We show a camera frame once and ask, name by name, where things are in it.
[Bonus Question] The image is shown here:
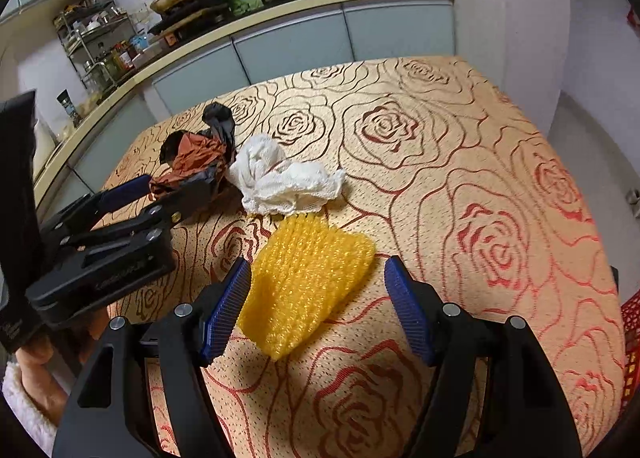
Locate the metal spice rack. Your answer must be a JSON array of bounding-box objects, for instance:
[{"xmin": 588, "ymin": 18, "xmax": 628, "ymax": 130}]
[{"xmin": 54, "ymin": 0, "xmax": 138, "ymax": 93}]

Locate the red plastic basket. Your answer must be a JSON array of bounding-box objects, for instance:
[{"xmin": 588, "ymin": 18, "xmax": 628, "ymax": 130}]
[{"xmin": 619, "ymin": 288, "xmax": 640, "ymax": 409}]

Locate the rose patterned tablecloth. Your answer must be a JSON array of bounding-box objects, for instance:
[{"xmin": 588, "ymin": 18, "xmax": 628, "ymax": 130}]
[{"xmin": 92, "ymin": 55, "xmax": 626, "ymax": 458}]

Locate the rust and black cloth pile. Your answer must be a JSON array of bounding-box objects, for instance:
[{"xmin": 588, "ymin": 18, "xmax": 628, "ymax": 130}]
[{"xmin": 149, "ymin": 102, "xmax": 237, "ymax": 203}]

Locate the white gauze cloth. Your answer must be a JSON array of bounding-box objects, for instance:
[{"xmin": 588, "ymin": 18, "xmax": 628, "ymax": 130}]
[{"xmin": 227, "ymin": 134, "xmax": 347, "ymax": 216}]

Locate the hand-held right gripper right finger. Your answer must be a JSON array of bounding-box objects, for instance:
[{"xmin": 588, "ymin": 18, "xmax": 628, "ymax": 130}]
[{"xmin": 384, "ymin": 255, "xmax": 583, "ymax": 458}]

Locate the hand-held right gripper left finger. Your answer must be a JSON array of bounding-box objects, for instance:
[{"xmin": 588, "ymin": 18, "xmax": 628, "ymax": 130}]
[{"xmin": 52, "ymin": 256, "xmax": 253, "ymax": 458}]

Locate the person's left hand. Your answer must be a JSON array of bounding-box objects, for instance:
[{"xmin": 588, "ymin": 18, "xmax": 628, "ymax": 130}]
[{"xmin": 14, "ymin": 312, "xmax": 104, "ymax": 425}]

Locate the beige kitchen counter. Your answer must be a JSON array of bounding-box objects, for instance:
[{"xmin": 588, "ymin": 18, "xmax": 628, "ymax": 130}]
[{"xmin": 30, "ymin": 0, "xmax": 457, "ymax": 209}]

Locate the person's left forearm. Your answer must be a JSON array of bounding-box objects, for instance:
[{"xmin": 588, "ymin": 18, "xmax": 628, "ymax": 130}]
[{"xmin": 0, "ymin": 360, "xmax": 60, "ymax": 458}]

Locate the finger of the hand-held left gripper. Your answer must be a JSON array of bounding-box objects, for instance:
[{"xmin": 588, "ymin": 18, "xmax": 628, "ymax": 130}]
[
  {"xmin": 60, "ymin": 180, "xmax": 222, "ymax": 259},
  {"xmin": 40, "ymin": 174, "xmax": 153, "ymax": 241}
]

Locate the yellow and green knitted cloth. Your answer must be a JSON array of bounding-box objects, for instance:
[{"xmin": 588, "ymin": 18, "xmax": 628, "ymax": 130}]
[{"xmin": 236, "ymin": 214, "xmax": 377, "ymax": 363}]

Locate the grey base cabinet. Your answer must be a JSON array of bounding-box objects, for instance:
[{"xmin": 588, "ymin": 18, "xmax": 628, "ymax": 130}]
[{"xmin": 65, "ymin": 0, "xmax": 457, "ymax": 199}]

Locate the red cap sauce bottle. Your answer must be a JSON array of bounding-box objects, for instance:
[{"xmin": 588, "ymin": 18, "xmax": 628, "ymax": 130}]
[{"xmin": 114, "ymin": 42, "xmax": 137, "ymax": 71}]

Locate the black gas stove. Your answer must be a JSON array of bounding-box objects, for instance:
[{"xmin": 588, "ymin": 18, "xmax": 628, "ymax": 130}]
[{"xmin": 150, "ymin": 0, "xmax": 346, "ymax": 36}]

